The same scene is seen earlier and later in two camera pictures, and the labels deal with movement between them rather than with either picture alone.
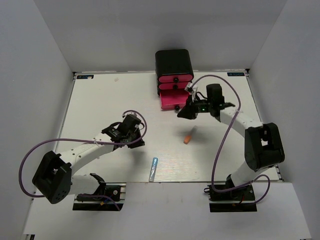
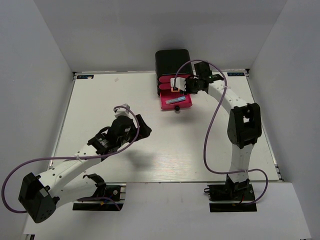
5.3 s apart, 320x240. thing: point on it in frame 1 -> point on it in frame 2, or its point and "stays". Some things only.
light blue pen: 153,169 -> 177,99
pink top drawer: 172,78 stays
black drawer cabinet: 172,61 stays
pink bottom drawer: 173,99 stays
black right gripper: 189,111 -> 187,90
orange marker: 188,137 -> 173,91
